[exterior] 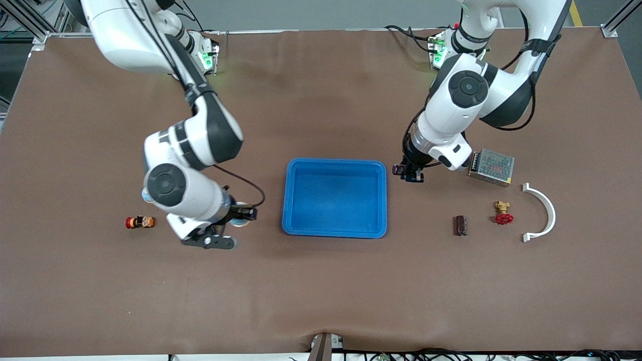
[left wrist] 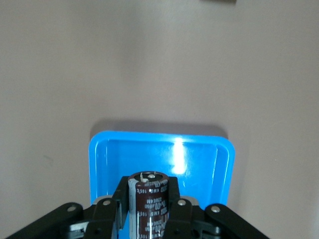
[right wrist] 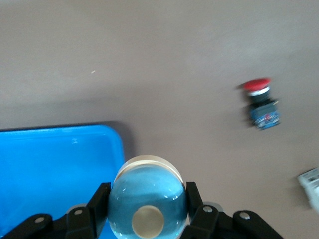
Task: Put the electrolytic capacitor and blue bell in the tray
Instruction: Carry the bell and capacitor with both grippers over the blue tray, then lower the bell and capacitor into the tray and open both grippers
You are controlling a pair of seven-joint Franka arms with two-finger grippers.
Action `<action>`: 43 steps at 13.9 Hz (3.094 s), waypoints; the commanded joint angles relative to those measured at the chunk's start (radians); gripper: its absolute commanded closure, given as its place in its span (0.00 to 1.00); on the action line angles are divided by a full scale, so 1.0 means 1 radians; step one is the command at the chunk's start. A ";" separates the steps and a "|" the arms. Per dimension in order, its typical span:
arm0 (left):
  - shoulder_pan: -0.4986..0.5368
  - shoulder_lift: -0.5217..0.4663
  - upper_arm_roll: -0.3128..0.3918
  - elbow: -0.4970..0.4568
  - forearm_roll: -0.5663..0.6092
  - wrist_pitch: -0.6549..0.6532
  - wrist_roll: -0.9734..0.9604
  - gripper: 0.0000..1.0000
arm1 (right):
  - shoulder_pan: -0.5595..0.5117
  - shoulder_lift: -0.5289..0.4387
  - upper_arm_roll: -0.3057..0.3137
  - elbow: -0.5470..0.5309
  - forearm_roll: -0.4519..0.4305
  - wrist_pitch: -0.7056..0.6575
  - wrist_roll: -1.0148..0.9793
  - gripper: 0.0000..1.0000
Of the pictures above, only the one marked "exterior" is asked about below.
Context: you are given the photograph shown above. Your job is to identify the blue plastic tray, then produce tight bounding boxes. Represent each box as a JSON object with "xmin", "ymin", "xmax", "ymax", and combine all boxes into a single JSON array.
[{"xmin": 282, "ymin": 158, "xmax": 388, "ymax": 239}]

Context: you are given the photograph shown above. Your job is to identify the metal mesh power supply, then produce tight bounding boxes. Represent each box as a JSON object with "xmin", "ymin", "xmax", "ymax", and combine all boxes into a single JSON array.
[{"xmin": 468, "ymin": 148, "xmax": 516, "ymax": 188}]

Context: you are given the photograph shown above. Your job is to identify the brown table mat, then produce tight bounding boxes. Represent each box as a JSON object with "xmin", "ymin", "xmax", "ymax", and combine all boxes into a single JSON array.
[{"xmin": 0, "ymin": 28, "xmax": 642, "ymax": 358}]

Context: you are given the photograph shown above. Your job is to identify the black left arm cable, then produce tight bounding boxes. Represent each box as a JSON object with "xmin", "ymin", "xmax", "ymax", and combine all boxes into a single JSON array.
[{"xmin": 401, "ymin": 8, "xmax": 540, "ymax": 168}]

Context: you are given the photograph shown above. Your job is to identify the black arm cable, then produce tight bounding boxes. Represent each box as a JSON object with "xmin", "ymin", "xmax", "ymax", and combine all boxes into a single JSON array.
[
  {"xmin": 401, "ymin": 8, "xmax": 540, "ymax": 168},
  {"xmin": 125, "ymin": 0, "xmax": 265, "ymax": 207}
]

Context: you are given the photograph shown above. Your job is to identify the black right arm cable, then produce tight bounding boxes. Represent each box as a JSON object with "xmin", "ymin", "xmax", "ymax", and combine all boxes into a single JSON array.
[{"xmin": 125, "ymin": 0, "xmax": 265, "ymax": 207}]

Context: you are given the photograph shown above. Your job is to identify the brass valve red handle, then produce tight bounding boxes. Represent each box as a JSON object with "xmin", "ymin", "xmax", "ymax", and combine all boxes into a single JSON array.
[{"xmin": 493, "ymin": 200, "xmax": 515, "ymax": 226}]

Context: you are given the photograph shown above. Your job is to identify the black base cables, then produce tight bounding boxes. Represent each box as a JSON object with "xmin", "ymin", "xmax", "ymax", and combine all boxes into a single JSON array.
[{"xmin": 384, "ymin": 24, "xmax": 443, "ymax": 55}]

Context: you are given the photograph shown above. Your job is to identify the white curved plastic bracket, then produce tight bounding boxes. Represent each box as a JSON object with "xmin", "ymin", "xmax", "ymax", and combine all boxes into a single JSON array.
[{"xmin": 522, "ymin": 183, "xmax": 557, "ymax": 243}]

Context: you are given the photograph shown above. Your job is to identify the grey camera stand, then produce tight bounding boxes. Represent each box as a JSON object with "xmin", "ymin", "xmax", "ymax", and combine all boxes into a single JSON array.
[{"xmin": 307, "ymin": 332, "xmax": 345, "ymax": 361}]

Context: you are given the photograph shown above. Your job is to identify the black base cable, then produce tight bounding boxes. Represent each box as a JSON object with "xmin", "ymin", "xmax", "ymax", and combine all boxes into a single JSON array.
[{"xmin": 182, "ymin": 0, "xmax": 206, "ymax": 33}]

